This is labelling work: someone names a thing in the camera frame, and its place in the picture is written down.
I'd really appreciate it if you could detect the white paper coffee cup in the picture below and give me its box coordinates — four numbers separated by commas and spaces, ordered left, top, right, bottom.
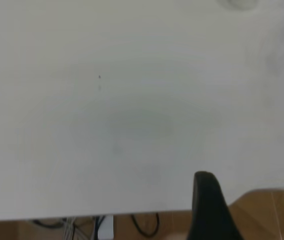
216, 0, 259, 11

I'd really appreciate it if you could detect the black floor cable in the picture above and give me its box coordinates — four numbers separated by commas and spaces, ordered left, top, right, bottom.
31, 218, 66, 229
131, 212, 160, 238

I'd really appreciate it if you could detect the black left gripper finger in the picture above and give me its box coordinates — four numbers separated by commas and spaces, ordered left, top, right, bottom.
186, 171, 245, 240

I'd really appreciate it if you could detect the white table leg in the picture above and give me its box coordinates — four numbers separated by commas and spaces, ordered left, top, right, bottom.
97, 215, 114, 240

